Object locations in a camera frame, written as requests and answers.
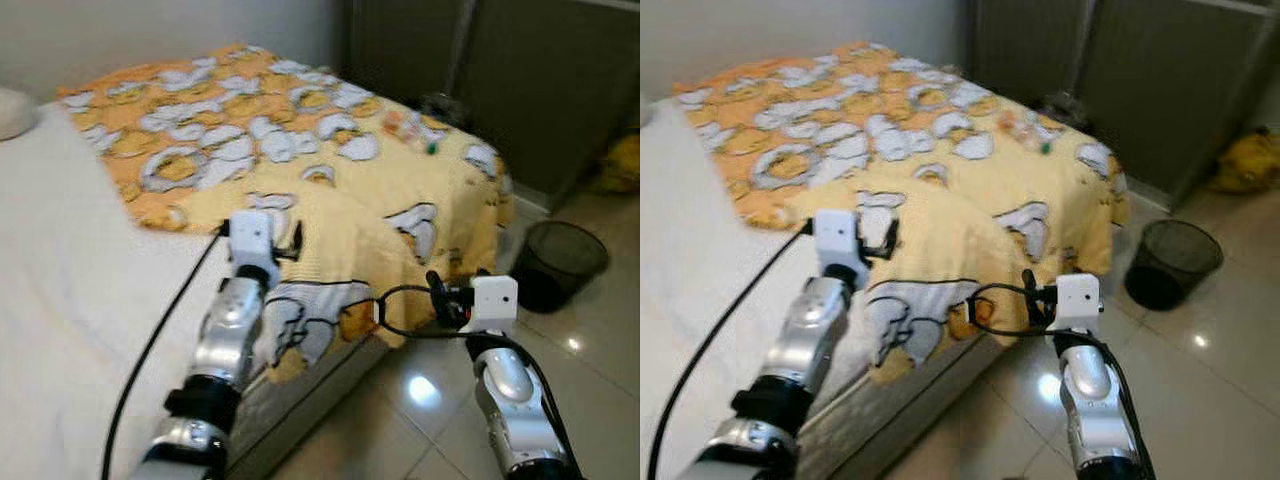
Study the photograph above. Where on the dark bundle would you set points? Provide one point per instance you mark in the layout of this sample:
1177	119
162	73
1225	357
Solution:
1066	107
445	108

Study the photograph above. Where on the yellow bag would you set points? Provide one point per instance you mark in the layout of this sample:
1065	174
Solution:
1248	162
622	165

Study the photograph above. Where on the white bed sheet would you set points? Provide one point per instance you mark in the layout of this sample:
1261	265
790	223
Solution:
80	280
720	280

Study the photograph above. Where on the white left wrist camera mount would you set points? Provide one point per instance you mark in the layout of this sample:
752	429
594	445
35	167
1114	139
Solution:
838	238
252	240

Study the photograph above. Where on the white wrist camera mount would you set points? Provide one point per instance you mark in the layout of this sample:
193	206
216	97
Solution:
838	238
1078	301
252	240
495	303

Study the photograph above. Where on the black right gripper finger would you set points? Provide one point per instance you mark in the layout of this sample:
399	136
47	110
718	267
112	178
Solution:
438	292
1032	290

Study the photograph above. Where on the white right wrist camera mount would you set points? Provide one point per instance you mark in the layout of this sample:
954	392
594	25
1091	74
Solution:
1078	301
495	303

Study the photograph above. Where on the quilted white mattress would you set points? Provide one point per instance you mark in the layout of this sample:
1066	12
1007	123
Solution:
300	410
900	410

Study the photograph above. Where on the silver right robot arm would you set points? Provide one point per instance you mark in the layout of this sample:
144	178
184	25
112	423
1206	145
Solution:
1090	400
510	400

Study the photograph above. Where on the black mesh wastebasket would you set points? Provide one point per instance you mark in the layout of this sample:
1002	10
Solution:
560	262
1170	260

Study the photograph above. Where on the beige plush toy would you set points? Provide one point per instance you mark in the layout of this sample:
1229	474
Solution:
14	112

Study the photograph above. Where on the orange yellow cartoon blanket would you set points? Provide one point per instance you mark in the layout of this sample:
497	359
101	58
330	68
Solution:
250	120
870	120

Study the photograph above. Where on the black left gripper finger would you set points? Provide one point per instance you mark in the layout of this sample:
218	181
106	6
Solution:
892	236
297	238

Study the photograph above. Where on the dark grey wardrobe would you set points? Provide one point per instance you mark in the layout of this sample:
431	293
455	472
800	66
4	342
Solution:
1160	90
540	90

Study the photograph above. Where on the clear bottle green cap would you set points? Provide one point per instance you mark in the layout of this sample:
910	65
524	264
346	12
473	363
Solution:
1028	130
412	130

